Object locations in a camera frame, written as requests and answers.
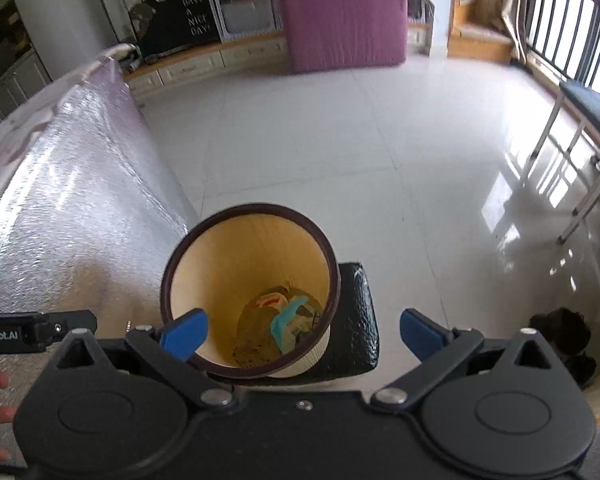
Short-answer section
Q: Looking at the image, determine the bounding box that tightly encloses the low wooden tv cabinet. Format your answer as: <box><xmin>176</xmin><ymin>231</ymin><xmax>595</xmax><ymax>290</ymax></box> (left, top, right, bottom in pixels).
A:
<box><xmin>124</xmin><ymin>32</ymin><xmax>290</xmax><ymax>101</ymax></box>

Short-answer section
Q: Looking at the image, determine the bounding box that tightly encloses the clear plastic bottle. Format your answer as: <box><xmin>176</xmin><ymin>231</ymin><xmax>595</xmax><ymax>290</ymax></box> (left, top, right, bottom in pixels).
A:
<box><xmin>233</xmin><ymin>286</ymin><xmax>324</xmax><ymax>368</ymax></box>

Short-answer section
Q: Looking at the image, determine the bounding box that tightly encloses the pink folded mattress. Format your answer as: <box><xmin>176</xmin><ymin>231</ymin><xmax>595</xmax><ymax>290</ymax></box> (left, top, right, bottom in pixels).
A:
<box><xmin>279</xmin><ymin>0</ymin><xmax>407</xmax><ymax>74</ymax></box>

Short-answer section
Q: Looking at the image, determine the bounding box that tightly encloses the blue seat white chair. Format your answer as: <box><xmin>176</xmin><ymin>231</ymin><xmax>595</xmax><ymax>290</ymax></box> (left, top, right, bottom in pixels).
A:
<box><xmin>520</xmin><ymin>79</ymin><xmax>600</xmax><ymax>245</ymax></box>

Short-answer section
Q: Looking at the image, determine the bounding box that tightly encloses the black balcony railing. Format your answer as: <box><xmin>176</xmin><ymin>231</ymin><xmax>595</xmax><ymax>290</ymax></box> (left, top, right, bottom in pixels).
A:
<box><xmin>526</xmin><ymin>0</ymin><xmax>600</xmax><ymax>93</ymax></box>

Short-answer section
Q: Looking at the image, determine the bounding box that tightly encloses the wooden round trash bin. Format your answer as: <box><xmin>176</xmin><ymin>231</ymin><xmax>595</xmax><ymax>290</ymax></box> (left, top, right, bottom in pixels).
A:
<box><xmin>160</xmin><ymin>204</ymin><xmax>341</xmax><ymax>382</ymax></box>

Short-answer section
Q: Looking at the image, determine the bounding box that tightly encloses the black letter board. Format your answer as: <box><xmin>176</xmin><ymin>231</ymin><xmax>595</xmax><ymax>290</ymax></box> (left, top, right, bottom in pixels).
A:
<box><xmin>129</xmin><ymin>0</ymin><xmax>220</xmax><ymax>64</ymax></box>

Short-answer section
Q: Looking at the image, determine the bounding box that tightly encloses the blue white plastic bag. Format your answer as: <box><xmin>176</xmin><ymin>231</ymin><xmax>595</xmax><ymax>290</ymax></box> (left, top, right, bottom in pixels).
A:
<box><xmin>270</xmin><ymin>296</ymin><xmax>314</xmax><ymax>354</ymax></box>

